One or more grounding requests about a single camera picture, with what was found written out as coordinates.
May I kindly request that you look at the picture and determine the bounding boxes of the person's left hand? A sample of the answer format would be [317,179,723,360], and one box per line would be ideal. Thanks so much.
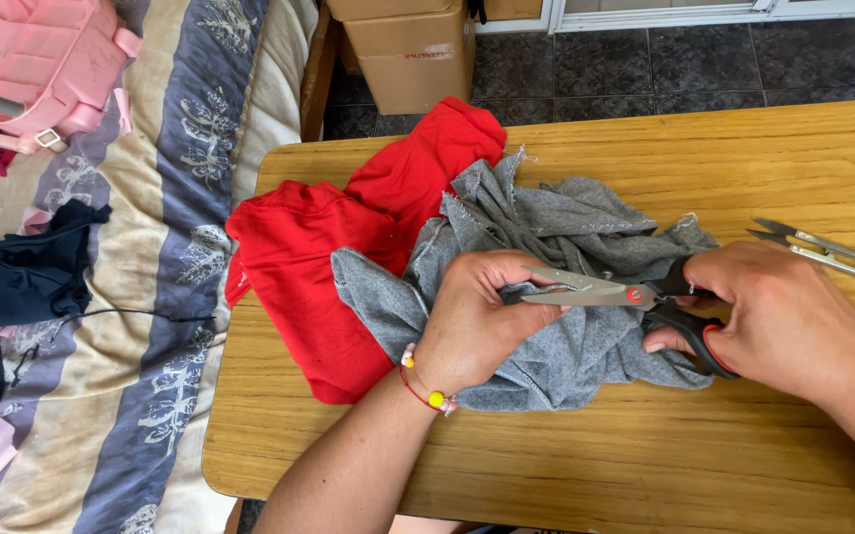
[412,250,571,396]

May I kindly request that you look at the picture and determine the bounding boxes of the person's right hand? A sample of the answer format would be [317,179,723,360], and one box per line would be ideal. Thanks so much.
[642,240,855,405]

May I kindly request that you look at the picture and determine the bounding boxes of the grey fabric piece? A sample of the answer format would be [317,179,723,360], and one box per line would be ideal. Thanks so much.
[331,148,721,412]

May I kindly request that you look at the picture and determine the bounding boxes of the black handled scissors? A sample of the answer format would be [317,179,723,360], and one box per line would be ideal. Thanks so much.
[521,256,742,381]

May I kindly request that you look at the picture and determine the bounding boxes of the metal thread snips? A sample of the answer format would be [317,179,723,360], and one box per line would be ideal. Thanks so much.
[746,217,855,283]

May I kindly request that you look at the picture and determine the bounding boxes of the red fabric garment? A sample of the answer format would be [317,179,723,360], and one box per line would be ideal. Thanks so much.
[224,96,508,406]

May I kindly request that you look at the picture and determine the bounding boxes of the cardboard box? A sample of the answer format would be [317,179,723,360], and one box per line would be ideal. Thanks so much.
[325,0,476,116]

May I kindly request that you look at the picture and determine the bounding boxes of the striped floral bed sheet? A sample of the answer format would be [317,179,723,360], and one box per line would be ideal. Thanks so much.
[0,0,321,534]

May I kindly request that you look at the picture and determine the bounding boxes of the dark navy fabric piece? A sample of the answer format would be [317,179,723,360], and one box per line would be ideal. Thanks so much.
[0,199,113,410]

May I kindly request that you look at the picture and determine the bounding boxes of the pink plastic sewing box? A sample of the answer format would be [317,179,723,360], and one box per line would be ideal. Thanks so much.
[0,0,143,155]

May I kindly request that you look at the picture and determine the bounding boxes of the red beaded string bracelet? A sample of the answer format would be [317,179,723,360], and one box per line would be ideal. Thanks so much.
[398,343,460,417]

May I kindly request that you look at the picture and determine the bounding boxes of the wooden bed frame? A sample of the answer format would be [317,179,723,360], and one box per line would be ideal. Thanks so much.
[299,3,340,143]

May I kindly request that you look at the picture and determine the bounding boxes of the white door frame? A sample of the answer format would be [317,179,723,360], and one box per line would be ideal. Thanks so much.
[474,0,855,35]

